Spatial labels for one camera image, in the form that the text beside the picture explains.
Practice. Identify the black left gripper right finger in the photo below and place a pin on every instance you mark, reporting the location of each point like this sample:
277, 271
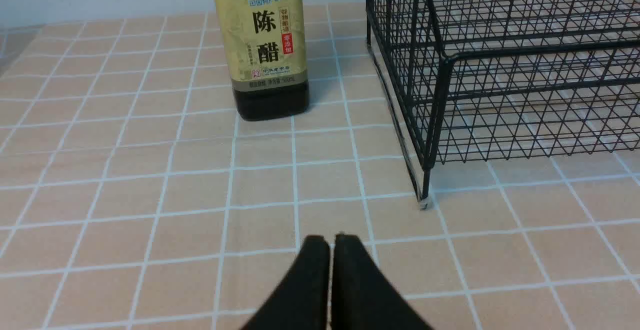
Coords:
361, 297

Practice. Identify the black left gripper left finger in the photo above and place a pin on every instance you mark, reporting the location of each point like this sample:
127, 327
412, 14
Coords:
300, 300

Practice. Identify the black wire mesh shelf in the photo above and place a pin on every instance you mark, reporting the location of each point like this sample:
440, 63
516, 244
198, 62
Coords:
482, 80

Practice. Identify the vinegar bottle with beige label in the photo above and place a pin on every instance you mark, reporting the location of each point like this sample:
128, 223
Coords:
265, 47

